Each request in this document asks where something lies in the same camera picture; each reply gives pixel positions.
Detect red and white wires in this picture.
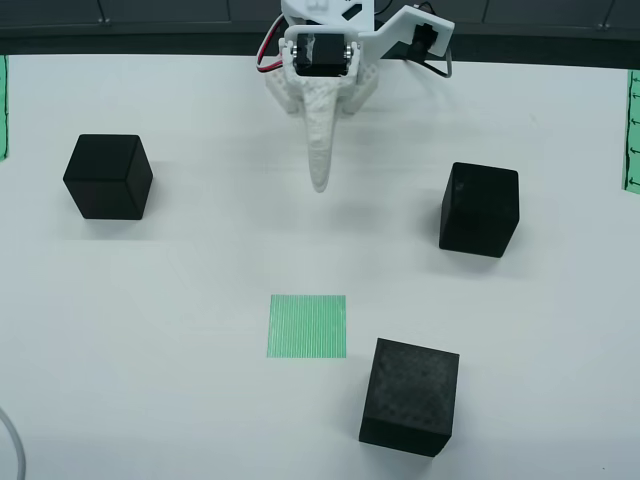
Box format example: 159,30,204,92
255,13,287,76

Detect black cube with seam line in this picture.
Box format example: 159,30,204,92
358,337,461,459

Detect black cube with dusty scuffs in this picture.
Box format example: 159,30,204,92
438,160,521,259

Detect white cable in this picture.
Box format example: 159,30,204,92
0,405,27,480

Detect grey cabinet front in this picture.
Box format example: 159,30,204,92
0,0,640,36

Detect green striped square marker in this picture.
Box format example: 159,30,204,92
263,293,348,360

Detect plain black cube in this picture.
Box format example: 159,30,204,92
62,133,155,222

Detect green paper strip with arrows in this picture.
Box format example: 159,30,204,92
0,53,11,164
621,69,640,192

